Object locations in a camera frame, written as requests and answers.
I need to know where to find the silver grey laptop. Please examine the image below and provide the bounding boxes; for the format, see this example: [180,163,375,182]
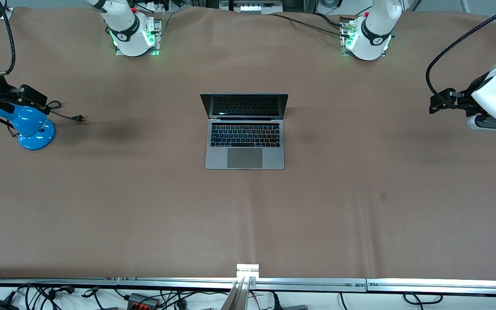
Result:
[200,93,289,170]

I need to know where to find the blue desk lamp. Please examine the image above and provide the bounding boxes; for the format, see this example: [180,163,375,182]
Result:
[0,105,56,151]

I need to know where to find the brown table mat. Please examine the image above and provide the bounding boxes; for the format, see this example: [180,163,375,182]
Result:
[0,5,496,281]

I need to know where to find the white power strip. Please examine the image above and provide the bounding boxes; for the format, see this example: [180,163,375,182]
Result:
[220,0,283,14]

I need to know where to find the grey adapter with orange clips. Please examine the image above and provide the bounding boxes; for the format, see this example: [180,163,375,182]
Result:
[127,293,161,309]

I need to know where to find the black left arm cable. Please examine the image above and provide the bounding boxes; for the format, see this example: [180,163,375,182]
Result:
[425,0,496,112]

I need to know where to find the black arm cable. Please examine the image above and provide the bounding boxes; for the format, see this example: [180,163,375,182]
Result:
[425,0,496,112]
[0,0,16,78]

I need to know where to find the black lamp cord with plug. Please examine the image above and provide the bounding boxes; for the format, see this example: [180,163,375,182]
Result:
[0,100,86,139]

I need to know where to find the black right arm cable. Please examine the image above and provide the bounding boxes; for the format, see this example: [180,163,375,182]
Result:
[0,0,16,78]

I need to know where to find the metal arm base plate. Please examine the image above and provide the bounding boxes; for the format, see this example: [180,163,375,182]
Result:
[340,16,390,57]
[115,17,163,57]

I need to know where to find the short black table cable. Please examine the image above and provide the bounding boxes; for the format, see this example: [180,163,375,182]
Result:
[314,12,347,28]

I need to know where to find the thin grey cable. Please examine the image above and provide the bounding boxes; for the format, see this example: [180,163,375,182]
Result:
[160,8,185,33]

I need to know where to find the long black table cable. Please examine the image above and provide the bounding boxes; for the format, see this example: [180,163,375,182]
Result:
[270,13,348,35]

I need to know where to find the aluminium edge rail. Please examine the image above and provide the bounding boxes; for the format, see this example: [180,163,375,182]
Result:
[0,278,120,287]
[366,279,496,296]
[118,278,367,293]

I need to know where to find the black looped floor cable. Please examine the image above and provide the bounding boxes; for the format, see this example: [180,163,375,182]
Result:
[403,292,445,307]

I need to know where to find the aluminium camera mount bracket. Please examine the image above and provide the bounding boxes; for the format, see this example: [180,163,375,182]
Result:
[219,263,260,310]

